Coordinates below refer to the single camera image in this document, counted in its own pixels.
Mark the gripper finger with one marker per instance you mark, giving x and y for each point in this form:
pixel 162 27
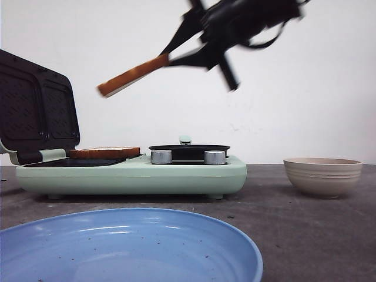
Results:
pixel 193 23
pixel 199 57

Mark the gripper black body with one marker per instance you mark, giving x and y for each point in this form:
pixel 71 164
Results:
pixel 230 23

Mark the bread slice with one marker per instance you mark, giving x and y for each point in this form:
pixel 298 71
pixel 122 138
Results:
pixel 105 153
pixel 118 83

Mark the beige ribbed bowl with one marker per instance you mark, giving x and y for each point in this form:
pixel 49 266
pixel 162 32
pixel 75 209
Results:
pixel 326 178

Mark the breakfast maker hinged lid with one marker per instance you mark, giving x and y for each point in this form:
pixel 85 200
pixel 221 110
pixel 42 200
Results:
pixel 37 111

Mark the mint green breakfast maker base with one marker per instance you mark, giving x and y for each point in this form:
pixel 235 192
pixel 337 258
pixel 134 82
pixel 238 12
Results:
pixel 133 176

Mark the black frying pan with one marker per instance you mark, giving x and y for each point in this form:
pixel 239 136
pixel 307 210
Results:
pixel 188 151

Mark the right silver control knob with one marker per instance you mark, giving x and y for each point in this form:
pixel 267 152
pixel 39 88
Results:
pixel 215 157

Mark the silver control knob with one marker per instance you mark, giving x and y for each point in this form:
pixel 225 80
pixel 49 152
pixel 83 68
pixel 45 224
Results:
pixel 161 157
pixel 215 157

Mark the left silver control knob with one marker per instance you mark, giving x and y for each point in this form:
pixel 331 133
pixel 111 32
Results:
pixel 161 157

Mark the blue plate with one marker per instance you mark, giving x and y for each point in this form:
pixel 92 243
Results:
pixel 138 244

